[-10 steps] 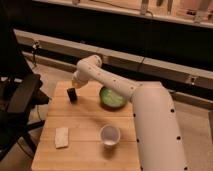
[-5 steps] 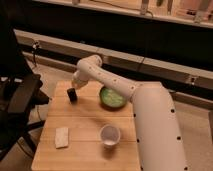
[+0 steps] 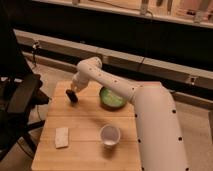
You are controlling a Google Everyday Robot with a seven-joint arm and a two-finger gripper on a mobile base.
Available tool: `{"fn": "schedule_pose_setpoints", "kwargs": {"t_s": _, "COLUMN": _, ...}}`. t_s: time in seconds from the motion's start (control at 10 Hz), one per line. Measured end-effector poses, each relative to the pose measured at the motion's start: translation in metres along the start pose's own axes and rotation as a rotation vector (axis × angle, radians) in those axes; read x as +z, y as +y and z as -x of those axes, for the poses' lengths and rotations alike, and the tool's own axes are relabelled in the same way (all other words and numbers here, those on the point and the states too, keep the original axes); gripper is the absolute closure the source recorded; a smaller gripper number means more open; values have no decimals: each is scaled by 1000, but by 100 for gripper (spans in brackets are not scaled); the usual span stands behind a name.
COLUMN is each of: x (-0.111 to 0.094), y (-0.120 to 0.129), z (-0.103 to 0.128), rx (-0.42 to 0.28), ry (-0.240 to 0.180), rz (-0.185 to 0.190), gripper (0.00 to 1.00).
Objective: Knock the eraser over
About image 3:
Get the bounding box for black eraser block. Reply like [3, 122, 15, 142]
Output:
[66, 89, 78, 103]

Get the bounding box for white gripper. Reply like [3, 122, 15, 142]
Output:
[71, 73, 89, 92]

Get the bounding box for clear plastic cup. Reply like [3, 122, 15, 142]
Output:
[100, 124, 121, 148]

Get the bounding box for white sponge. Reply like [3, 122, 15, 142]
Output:
[55, 127, 69, 149]

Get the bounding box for black office chair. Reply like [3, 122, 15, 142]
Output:
[0, 9, 49, 162]

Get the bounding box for green bowl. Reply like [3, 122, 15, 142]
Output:
[99, 87, 127, 110]

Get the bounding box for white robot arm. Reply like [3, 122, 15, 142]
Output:
[71, 57, 190, 171]

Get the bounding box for wooden table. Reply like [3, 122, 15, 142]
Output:
[32, 81, 141, 171]

